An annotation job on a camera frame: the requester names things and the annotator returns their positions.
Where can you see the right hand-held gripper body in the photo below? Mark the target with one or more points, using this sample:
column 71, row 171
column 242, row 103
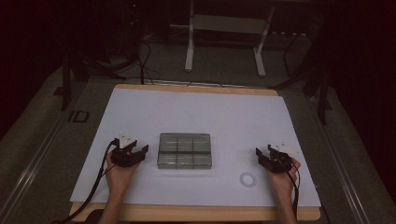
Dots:
column 277, row 163

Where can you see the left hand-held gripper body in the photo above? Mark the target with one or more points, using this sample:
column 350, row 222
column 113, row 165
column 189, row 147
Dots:
column 124, row 157

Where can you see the clear grey compartment box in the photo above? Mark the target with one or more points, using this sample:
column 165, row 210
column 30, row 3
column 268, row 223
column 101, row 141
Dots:
column 184, row 151

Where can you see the person's right hand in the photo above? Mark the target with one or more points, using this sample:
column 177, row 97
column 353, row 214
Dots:
column 283, row 183

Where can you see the person's left hand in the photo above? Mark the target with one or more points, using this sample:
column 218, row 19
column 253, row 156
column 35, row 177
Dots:
column 118, row 179

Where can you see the white table mat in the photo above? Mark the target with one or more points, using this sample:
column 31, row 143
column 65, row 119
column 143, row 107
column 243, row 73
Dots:
column 199, row 115

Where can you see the black stand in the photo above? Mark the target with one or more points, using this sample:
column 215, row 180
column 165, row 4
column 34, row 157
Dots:
column 66, row 87
column 322, row 93

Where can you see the white metal stand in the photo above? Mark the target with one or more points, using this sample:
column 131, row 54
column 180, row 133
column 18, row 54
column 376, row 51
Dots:
column 229, row 25

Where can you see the metal floor rail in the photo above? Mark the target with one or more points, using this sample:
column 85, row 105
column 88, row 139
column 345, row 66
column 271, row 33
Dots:
column 339, row 161
column 34, row 161

